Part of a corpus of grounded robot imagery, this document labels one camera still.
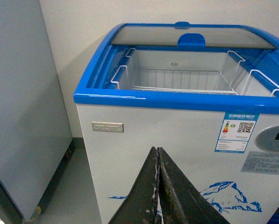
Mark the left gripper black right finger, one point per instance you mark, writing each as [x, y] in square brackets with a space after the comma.
[180, 201]

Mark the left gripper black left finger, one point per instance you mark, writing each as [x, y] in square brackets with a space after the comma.
[141, 204]

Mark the glass sliding freezer lid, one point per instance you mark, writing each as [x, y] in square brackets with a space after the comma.
[191, 37]

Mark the grey upright cabinet fridge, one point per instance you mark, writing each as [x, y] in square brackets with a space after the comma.
[34, 127]

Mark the white chest freezer blue rim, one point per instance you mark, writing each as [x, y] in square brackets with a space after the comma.
[226, 145]

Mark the white wire freezer basket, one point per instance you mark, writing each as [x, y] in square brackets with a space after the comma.
[220, 73]

